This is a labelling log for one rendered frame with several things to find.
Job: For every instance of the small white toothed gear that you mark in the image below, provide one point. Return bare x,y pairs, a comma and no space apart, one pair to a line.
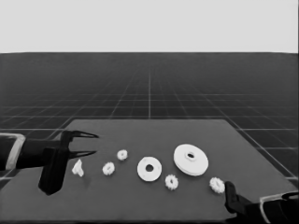
119,155
168,183
213,184
105,169

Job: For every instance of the large thick white disc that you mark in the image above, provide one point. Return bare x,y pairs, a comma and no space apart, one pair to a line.
199,161

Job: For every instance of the small white T-shaped piece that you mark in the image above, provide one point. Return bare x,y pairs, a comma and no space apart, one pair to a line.
78,169

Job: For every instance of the white round carrier with pins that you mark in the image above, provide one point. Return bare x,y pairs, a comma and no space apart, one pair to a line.
141,169

